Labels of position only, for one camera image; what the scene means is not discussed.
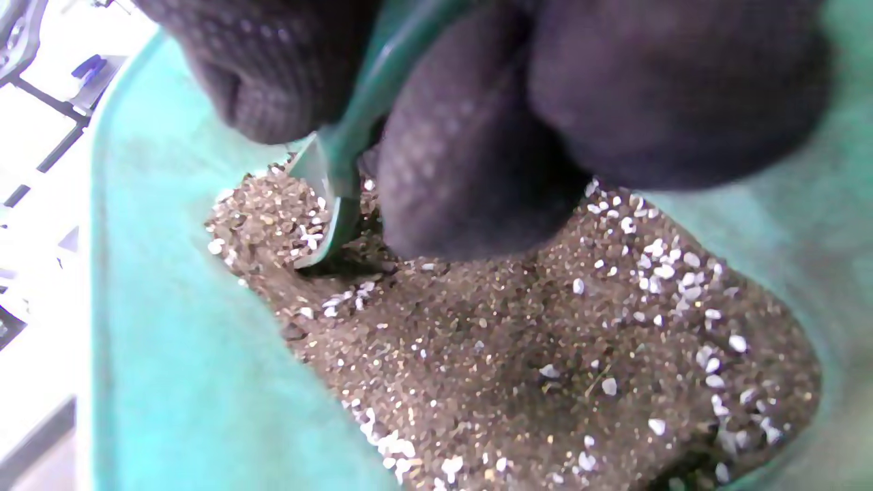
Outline person's right hand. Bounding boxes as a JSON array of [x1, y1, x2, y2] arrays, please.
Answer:
[[133, 0, 836, 263]]

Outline green plastic trowel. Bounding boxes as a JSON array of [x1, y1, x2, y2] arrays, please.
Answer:
[[285, 0, 478, 270]]

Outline brown potting mix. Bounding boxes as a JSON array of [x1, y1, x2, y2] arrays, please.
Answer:
[[205, 164, 823, 491]]

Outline green plastic bin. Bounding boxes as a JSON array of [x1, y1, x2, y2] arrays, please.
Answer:
[[89, 0, 873, 491]]

